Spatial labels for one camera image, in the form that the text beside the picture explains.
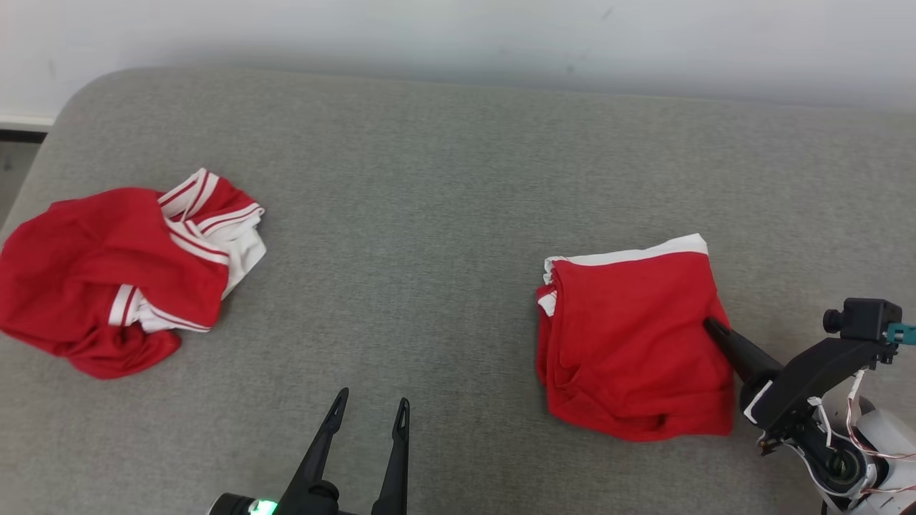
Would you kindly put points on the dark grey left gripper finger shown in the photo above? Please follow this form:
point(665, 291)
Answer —
point(395, 472)
point(322, 447)

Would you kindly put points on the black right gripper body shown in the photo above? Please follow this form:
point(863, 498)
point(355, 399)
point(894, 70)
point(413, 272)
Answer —
point(809, 379)

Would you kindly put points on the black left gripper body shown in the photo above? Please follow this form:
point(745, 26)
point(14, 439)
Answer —
point(315, 501)

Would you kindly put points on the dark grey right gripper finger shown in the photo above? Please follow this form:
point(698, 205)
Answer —
point(751, 355)
point(737, 368)

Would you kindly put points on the red shorts with white trim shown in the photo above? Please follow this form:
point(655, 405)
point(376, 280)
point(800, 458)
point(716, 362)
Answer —
point(630, 336)

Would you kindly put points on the red jersey with white sleeves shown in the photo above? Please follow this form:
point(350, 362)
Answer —
point(79, 272)

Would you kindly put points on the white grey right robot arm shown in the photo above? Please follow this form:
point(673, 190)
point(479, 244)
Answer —
point(880, 443)

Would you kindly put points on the grey fabric sofa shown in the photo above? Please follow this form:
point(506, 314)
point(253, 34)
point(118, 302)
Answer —
point(429, 214)

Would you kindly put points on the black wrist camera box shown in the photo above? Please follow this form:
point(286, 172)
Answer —
point(866, 318)

